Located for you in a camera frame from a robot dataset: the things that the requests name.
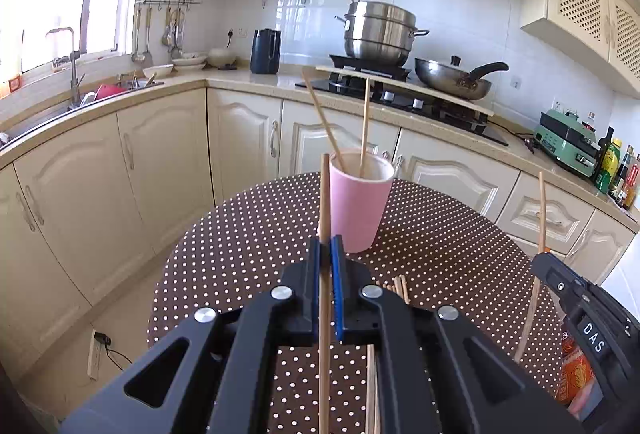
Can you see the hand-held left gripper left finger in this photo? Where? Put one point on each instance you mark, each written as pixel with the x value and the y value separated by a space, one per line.
pixel 315 286

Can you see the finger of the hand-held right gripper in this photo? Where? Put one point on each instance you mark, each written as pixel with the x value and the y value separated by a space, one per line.
pixel 552 271

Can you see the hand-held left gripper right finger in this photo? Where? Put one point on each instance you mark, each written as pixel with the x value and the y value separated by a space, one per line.
pixel 337 286

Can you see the pink cup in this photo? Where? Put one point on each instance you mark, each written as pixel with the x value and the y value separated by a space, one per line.
pixel 357 214

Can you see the orange snack packet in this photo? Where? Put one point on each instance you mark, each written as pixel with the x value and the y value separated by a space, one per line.
pixel 575 369

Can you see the round polka dot table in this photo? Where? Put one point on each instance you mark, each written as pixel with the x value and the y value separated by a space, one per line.
pixel 240 264

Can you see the dark sauce bottle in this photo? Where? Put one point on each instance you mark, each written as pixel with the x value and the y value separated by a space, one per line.
pixel 623 179

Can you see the red label sauce bottle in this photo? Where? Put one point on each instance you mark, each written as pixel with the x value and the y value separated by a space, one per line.
pixel 634 186

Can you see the yellow green bottle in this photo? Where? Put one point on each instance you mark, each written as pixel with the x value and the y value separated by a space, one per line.
pixel 611 164

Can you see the green countertop appliance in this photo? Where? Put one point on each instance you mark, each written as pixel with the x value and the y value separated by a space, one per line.
pixel 562 141

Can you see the red cap bottle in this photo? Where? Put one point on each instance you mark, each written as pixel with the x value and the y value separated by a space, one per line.
pixel 591 120

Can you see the wooden board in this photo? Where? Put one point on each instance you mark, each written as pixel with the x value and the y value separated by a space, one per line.
pixel 482 110

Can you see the black gas stove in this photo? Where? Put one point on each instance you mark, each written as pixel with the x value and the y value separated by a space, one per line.
pixel 350 86

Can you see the black electric kettle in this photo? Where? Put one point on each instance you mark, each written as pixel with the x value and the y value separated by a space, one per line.
pixel 265 51

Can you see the white round pot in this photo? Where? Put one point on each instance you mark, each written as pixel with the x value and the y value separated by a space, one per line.
pixel 221 57

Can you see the stainless steel steamer pot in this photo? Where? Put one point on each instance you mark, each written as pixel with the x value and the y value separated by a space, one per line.
pixel 380 39

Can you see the stack of white plates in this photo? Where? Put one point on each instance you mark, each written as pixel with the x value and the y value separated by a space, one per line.
pixel 190 60

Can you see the steel sink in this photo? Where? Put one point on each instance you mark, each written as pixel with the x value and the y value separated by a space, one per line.
pixel 145 84

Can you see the small white bowl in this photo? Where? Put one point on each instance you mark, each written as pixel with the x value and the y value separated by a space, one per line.
pixel 157 71

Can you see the hanging steel skimmer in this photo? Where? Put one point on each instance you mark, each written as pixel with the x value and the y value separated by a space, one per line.
pixel 176 46

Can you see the red bowl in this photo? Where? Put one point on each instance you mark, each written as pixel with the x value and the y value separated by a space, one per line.
pixel 112 91

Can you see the hanging steel spoon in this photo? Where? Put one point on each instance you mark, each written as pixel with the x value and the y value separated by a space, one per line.
pixel 167 36

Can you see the hanging steel ladle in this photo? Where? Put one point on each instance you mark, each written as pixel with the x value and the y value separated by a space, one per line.
pixel 136 54

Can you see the hanging steel spatula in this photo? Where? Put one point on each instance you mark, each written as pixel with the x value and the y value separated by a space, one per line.
pixel 148 39

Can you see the steel kitchen faucet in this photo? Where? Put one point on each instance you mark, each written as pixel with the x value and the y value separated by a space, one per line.
pixel 74 64

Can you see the white double wall outlet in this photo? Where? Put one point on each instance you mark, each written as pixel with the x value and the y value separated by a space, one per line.
pixel 563 106

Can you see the low wall outlet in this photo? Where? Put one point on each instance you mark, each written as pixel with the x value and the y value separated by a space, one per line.
pixel 93 359

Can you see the cream lattice wall cabinet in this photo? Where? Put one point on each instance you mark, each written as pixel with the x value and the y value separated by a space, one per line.
pixel 580 9

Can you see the wall outlet with plug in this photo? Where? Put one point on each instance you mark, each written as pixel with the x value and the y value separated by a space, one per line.
pixel 237 33

